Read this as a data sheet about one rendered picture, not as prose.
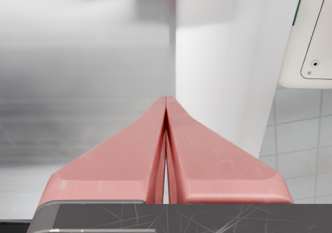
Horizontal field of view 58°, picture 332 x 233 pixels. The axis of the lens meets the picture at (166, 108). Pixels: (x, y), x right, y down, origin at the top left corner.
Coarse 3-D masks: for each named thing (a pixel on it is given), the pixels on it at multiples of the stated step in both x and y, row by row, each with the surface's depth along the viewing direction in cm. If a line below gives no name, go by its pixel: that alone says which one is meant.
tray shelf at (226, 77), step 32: (192, 0) 20; (224, 0) 20; (256, 0) 20; (288, 0) 20; (192, 32) 22; (224, 32) 22; (256, 32) 22; (288, 32) 22; (192, 64) 23; (224, 64) 23; (256, 64) 23; (192, 96) 25; (224, 96) 25; (256, 96) 25; (224, 128) 27; (256, 128) 27
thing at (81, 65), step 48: (0, 0) 20; (48, 0) 20; (96, 0) 20; (144, 0) 20; (0, 48) 23; (48, 48) 22; (96, 48) 22; (144, 48) 22; (0, 96) 25; (48, 96) 25; (96, 96) 25; (144, 96) 25; (0, 144) 29; (48, 144) 28; (96, 144) 28; (0, 192) 33
